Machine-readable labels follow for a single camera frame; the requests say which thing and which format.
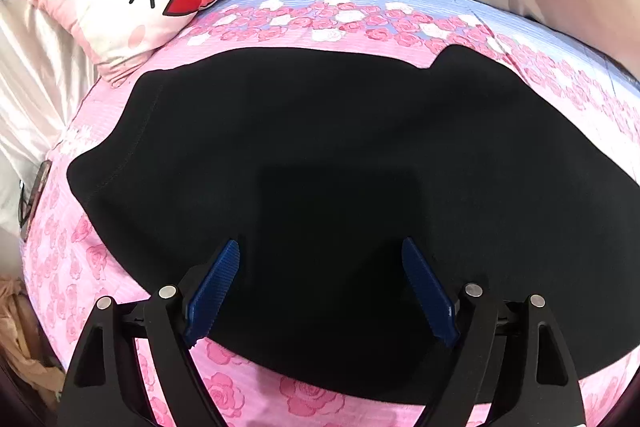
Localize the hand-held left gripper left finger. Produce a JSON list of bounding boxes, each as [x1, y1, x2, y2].
[[60, 238, 241, 427]]

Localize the black pants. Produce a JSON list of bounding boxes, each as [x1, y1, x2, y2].
[[67, 44, 640, 408]]

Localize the dark phone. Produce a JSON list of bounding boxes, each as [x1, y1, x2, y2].
[[17, 159, 53, 240]]

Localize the tan crumpled cloth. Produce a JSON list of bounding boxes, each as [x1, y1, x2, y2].
[[0, 277, 68, 408]]

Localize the white satin cloth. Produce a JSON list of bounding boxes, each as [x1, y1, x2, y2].
[[0, 0, 103, 230]]

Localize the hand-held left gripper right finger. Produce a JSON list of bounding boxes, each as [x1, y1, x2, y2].
[[401, 236, 587, 427]]

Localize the pink floral bed sheet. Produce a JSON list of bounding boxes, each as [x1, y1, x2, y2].
[[22, 0, 640, 427]]

